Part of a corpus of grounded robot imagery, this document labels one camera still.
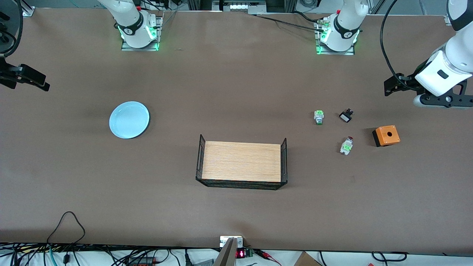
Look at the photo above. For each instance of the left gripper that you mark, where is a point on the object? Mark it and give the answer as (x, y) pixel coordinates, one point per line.
(405, 82)

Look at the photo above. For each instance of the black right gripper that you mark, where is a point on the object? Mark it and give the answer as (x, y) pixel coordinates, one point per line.
(8, 73)

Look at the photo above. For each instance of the red push button switch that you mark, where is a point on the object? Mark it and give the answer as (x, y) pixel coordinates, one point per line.
(346, 146)

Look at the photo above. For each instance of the light blue round plate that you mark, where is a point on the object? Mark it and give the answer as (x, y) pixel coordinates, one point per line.
(129, 120)

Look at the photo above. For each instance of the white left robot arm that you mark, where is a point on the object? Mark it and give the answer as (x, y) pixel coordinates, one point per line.
(345, 27)

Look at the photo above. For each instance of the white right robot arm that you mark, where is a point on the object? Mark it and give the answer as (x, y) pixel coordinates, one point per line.
(129, 22)

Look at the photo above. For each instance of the black square white-faced button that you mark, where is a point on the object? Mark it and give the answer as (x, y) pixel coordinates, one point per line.
(346, 116)

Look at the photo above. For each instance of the silver control box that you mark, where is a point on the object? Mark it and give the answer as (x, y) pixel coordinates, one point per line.
(238, 5)

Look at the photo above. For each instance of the brown cardboard piece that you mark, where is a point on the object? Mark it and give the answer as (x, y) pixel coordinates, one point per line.
(307, 260)

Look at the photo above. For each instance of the red clip lead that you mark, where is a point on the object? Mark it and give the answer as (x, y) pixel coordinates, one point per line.
(265, 253)

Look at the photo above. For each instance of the red LED display module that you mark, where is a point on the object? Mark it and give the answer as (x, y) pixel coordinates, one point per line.
(242, 253)

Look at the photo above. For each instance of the orange button enclosure box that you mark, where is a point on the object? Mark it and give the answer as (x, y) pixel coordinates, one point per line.
(387, 135)

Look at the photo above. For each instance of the aluminium corner bracket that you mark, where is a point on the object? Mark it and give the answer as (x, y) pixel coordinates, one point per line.
(449, 20)
(29, 11)

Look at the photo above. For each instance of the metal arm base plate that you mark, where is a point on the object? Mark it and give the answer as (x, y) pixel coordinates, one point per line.
(157, 37)
(321, 50)

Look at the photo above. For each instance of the green push button switch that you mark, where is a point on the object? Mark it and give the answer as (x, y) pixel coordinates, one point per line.
(319, 117)

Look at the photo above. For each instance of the silver metal mounting bracket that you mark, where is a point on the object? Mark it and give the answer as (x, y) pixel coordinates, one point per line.
(240, 242)

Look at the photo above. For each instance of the grey camera post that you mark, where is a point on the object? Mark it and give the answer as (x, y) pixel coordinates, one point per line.
(226, 255)

